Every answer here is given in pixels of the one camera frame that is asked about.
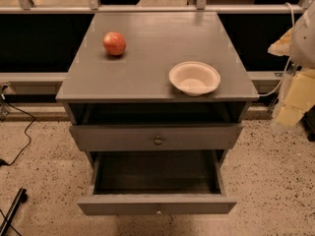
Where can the red apple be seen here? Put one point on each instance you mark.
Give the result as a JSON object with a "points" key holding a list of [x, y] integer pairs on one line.
{"points": [[114, 43]]}

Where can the metal railing frame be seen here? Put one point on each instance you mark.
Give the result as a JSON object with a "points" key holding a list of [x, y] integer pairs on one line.
{"points": [[94, 6]]}

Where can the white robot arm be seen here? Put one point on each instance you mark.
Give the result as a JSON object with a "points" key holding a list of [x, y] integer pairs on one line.
{"points": [[302, 46]]}

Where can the grey top drawer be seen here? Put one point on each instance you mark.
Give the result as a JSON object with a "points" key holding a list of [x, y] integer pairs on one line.
{"points": [[155, 137]]}

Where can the black floor stand bar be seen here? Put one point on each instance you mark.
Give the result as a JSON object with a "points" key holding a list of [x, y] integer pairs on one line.
{"points": [[6, 224]]}

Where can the grey wooden drawer cabinet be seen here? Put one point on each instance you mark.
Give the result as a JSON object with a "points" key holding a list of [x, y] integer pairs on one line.
{"points": [[134, 88]]}

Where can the grey drawer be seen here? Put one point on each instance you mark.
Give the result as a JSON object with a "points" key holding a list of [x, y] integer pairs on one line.
{"points": [[156, 182], [155, 137]]}

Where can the white paper bowl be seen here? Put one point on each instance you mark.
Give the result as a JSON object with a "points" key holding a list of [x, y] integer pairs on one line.
{"points": [[194, 78]]}

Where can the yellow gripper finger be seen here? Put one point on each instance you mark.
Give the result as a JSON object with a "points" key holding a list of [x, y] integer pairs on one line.
{"points": [[282, 45], [296, 97]]}

